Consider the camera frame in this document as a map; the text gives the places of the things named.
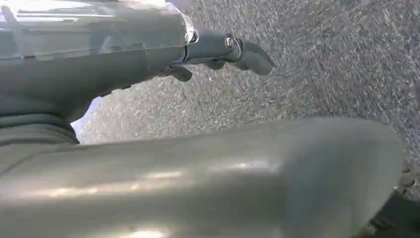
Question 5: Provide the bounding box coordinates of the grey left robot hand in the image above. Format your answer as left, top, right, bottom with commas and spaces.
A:
0, 0, 405, 238

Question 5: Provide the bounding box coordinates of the black robot foot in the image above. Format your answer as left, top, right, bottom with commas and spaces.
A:
358, 188, 420, 238

